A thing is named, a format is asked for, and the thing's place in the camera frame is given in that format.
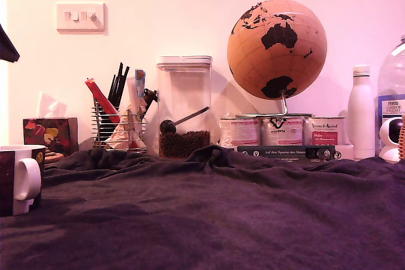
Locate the black coffee scoop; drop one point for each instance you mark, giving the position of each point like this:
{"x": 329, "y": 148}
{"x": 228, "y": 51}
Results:
{"x": 167, "y": 127}

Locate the coffee beans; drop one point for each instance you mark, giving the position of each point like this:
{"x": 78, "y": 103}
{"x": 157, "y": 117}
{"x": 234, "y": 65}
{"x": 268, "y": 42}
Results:
{"x": 184, "y": 145}

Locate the white tissue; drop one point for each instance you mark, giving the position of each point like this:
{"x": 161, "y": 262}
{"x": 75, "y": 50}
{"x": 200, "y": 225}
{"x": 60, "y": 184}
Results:
{"x": 52, "y": 105}

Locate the floral print tissue box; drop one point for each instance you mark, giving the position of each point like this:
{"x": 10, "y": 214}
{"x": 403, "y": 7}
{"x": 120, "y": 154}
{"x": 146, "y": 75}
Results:
{"x": 47, "y": 134}

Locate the red paper packet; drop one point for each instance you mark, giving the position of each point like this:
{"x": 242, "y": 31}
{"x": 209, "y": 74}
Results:
{"x": 102, "y": 99}

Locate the black stick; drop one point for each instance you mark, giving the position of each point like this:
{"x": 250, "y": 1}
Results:
{"x": 123, "y": 83}
{"x": 117, "y": 80}
{"x": 112, "y": 86}

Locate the cork coaster stack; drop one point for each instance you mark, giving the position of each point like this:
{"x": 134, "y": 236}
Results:
{"x": 54, "y": 157}

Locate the blue white sachet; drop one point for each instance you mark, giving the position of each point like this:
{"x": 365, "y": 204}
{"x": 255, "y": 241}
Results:
{"x": 140, "y": 82}

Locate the tall white paper packet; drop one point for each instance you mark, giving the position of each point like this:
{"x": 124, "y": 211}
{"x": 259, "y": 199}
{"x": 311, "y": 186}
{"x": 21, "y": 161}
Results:
{"x": 134, "y": 105}

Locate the crumpled white paper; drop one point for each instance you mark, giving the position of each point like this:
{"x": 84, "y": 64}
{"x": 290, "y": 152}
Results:
{"x": 119, "y": 134}

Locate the clear jar with white lid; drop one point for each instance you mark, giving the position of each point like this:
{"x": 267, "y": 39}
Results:
{"x": 184, "y": 93}

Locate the white tin with pink label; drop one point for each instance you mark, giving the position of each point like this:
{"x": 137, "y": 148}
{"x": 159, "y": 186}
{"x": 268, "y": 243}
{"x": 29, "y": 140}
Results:
{"x": 241, "y": 131}

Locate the dark fabric cloth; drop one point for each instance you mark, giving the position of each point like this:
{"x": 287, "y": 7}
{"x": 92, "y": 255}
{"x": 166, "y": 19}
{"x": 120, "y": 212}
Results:
{"x": 190, "y": 219}

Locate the cork globe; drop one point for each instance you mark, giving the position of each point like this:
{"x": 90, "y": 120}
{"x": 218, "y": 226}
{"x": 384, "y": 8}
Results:
{"x": 276, "y": 61}

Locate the metal globe stand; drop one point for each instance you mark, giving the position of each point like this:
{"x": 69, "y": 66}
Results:
{"x": 284, "y": 105}

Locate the dark green printed box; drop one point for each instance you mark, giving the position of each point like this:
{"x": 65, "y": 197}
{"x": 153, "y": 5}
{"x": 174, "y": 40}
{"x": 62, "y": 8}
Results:
{"x": 272, "y": 153}

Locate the white tin with black logo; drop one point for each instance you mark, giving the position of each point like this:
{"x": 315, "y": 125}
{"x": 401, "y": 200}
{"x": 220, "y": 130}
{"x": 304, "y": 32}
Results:
{"x": 282, "y": 131}

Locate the white tin with script print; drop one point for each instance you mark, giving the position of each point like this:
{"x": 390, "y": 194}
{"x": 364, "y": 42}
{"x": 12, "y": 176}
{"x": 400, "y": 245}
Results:
{"x": 323, "y": 131}

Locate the white insulated bottle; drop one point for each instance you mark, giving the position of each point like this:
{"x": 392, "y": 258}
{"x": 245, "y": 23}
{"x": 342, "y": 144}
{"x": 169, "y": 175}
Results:
{"x": 361, "y": 115}

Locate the large clear water bottle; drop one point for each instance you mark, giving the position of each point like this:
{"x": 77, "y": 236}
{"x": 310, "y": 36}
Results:
{"x": 393, "y": 74}

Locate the wicker basket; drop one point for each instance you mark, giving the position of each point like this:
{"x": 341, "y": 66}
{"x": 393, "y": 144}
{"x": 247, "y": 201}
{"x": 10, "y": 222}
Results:
{"x": 402, "y": 137}

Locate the white wall switch plate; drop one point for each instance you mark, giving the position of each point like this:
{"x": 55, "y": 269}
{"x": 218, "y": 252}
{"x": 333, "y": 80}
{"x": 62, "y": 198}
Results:
{"x": 81, "y": 17}

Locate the small white round camera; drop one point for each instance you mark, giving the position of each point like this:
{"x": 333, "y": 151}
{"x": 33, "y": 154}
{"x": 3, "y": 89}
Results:
{"x": 388, "y": 153}

